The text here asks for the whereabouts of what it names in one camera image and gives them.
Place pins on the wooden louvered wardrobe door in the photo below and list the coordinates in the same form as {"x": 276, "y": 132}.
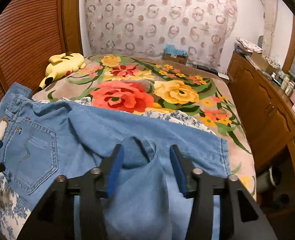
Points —
{"x": 30, "y": 30}

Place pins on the wooden sideboard cabinet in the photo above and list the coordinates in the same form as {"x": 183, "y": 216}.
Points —
{"x": 260, "y": 100}

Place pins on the yellow plush toy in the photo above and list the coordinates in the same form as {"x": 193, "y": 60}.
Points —
{"x": 65, "y": 65}

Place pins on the open cardboard box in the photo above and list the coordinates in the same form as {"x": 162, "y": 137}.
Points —
{"x": 261, "y": 61}

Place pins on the cardboard box with blue contents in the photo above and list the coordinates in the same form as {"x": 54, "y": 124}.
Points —
{"x": 175, "y": 58}

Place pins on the grey round container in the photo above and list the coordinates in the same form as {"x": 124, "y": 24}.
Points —
{"x": 268, "y": 180}

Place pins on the floral plush blanket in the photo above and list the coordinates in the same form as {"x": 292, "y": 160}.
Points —
{"x": 127, "y": 97}

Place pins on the wrapped wall pipe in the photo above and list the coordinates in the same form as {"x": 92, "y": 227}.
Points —
{"x": 270, "y": 22}

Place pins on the blue and white floral sheet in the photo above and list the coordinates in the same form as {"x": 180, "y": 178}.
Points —
{"x": 10, "y": 205}

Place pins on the blue denim pants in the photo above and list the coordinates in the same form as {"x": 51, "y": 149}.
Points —
{"x": 62, "y": 135}

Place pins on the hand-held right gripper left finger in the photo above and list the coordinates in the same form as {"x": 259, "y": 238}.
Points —
{"x": 116, "y": 172}

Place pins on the stack of printed cloths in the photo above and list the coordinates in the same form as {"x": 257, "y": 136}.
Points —
{"x": 248, "y": 45}

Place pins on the circle-patterned sheer curtain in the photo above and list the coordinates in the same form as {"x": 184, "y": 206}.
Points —
{"x": 150, "y": 17}

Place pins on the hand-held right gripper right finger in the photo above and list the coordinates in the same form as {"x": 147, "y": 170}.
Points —
{"x": 178, "y": 172}

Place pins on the group of small bottles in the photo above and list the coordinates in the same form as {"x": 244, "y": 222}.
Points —
{"x": 287, "y": 83}

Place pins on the small white box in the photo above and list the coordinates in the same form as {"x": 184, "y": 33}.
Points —
{"x": 223, "y": 75}

